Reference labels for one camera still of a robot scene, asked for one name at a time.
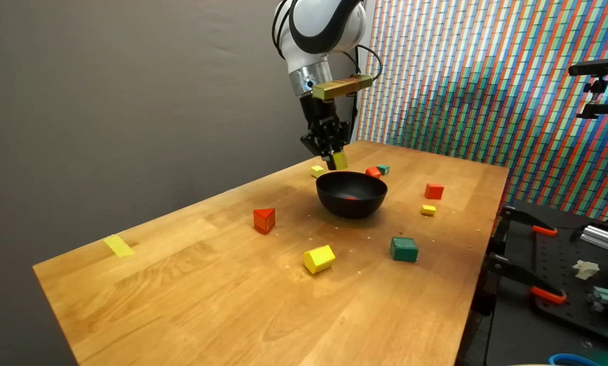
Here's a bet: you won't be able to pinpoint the white bar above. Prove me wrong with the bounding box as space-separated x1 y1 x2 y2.
578 223 608 252

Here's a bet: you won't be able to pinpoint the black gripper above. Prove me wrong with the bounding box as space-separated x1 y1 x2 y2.
299 92 351 170

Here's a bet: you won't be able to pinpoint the black pegboard table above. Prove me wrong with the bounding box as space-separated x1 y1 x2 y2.
461 200 608 366

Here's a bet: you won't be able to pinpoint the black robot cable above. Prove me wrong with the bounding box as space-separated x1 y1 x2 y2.
345 42 385 87

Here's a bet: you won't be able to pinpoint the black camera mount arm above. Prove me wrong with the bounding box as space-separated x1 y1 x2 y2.
565 57 608 121

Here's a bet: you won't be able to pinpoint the tan wrist camera box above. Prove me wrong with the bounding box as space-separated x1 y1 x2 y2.
309 71 381 105

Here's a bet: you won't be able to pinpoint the red triangular wooden prism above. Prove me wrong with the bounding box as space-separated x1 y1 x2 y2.
253 206 279 238

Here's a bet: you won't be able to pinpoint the large yellow wooden block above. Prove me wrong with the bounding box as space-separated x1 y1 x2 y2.
301 243 337 276

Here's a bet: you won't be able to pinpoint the black orange bar clamp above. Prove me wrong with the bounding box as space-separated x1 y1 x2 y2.
487 251 569 308
500 203 561 240

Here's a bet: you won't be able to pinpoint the blue handled scissors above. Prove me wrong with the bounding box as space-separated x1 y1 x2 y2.
545 351 593 366

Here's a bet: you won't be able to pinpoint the colourful patterned panel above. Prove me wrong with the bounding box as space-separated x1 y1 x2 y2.
350 0 608 221

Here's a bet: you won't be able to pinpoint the white crumpled object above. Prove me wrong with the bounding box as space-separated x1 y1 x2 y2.
571 259 603 282

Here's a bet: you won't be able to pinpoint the black bowl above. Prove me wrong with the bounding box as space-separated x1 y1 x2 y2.
316 169 391 221

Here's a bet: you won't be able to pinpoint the grey fabric backdrop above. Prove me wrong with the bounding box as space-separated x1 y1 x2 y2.
0 0 362 366

